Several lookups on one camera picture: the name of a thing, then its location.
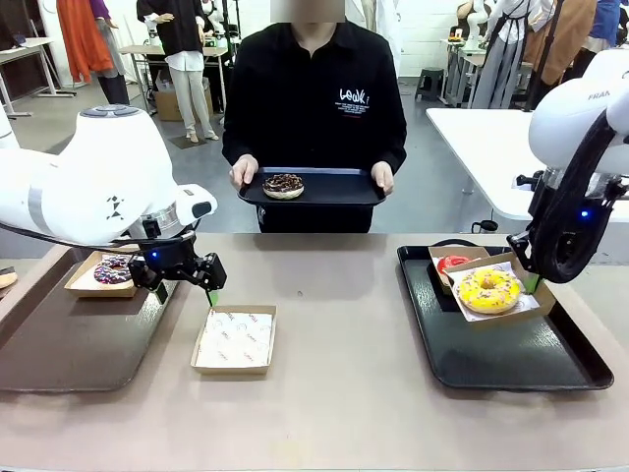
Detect mannequin in orange garment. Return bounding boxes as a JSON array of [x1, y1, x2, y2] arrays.
[[55, 0, 132, 107]]

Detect person's right hand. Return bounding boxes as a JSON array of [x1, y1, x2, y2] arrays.
[[229, 154, 259, 191]]

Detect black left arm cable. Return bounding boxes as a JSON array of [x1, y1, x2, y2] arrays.
[[0, 220, 200, 257]]

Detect dark grey plastic stool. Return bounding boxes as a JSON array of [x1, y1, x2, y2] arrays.
[[415, 67, 446, 103]]

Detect mannequin in brown coat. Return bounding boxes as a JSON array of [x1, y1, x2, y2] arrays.
[[523, 0, 599, 112]]

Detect wooden top table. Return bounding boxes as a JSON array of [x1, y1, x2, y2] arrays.
[[120, 43, 230, 123]]

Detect dark floor mat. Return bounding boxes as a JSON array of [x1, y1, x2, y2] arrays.
[[168, 131, 221, 150]]

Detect chocolate sprinkled donut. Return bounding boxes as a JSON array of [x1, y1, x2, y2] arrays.
[[261, 172, 305, 201]]

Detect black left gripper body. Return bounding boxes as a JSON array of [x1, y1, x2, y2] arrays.
[[139, 234, 200, 282]]

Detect mannequin grey skirt black apron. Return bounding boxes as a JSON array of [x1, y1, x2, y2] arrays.
[[471, 0, 530, 109]]

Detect mannequin black top beige pants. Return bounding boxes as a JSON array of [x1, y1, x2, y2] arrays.
[[136, 0, 220, 144]]

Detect person's right forearm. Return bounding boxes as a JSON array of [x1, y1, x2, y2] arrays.
[[221, 111, 256, 163]]

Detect small black serving tray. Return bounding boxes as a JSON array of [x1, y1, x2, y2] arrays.
[[237, 167, 387, 207]]

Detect yellow sprinkled donut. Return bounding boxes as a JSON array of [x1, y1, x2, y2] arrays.
[[457, 267, 523, 316]]

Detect kraft paper food box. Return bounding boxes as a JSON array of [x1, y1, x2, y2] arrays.
[[64, 250, 142, 300], [190, 305, 278, 377], [444, 251, 556, 325], [428, 244, 492, 296]]

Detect red glazed donut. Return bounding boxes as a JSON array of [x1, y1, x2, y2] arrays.
[[436, 254, 486, 277]]

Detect person's left hand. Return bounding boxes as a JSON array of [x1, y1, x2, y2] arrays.
[[371, 161, 395, 197]]

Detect person's left forearm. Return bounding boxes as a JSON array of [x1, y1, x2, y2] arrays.
[[376, 111, 408, 169]]

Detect large brown serving tray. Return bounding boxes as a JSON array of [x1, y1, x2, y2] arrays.
[[0, 244, 193, 394]]

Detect figure in blue top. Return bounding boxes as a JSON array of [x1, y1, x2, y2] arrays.
[[582, 0, 626, 56]]

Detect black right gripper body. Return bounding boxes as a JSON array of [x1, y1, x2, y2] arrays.
[[552, 196, 603, 269]]

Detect grey desk with equipment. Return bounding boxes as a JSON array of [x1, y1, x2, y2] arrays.
[[440, 37, 486, 107]]

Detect white-legged side table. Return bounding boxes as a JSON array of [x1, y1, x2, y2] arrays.
[[0, 36, 78, 119]]

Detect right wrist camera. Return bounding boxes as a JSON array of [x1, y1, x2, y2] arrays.
[[514, 171, 545, 192]]

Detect purple sprinkled donut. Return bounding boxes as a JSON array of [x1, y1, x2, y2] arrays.
[[92, 256, 134, 287]]

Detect person in black shirt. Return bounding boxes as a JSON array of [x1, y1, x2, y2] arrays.
[[221, 19, 408, 235]]

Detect large black serving tray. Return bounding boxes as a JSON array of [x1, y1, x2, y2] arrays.
[[396, 239, 615, 392]]

